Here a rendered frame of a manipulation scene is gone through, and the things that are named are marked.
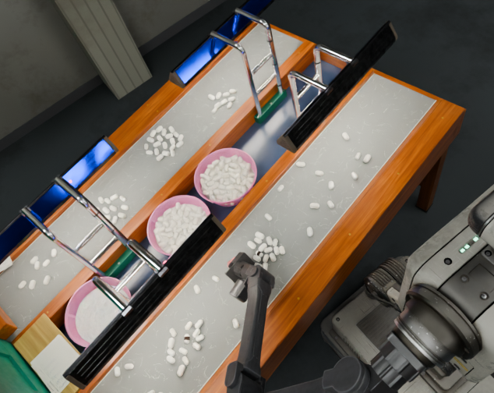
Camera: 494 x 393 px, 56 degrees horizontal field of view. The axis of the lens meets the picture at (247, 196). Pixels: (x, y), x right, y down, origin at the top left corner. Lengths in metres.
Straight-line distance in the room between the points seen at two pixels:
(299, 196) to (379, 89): 0.62
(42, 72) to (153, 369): 2.37
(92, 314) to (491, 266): 1.42
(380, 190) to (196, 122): 0.88
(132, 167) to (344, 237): 0.99
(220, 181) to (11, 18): 1.86
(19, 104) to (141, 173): 1.68
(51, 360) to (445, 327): 1.39
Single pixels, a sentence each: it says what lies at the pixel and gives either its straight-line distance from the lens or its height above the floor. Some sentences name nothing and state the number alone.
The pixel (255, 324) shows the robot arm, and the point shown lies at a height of 1.02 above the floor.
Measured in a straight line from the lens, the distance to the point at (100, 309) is 1.92.
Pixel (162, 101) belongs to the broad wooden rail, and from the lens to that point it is 2.30.
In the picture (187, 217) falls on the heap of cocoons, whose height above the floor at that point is 0.74.
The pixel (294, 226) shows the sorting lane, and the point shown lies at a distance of 1.80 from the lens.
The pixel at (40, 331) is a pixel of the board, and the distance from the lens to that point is 1.97.
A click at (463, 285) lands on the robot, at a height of 1.45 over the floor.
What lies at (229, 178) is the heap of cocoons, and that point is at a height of 0.72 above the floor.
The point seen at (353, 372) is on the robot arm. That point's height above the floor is 1.36.
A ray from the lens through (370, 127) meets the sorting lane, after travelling 2.03.
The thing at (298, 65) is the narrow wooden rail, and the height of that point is 0.74.
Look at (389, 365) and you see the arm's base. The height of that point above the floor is 1.38.
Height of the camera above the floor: 2.35
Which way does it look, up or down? 58 degrees down
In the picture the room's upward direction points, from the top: 22 degrees counter-clockwise
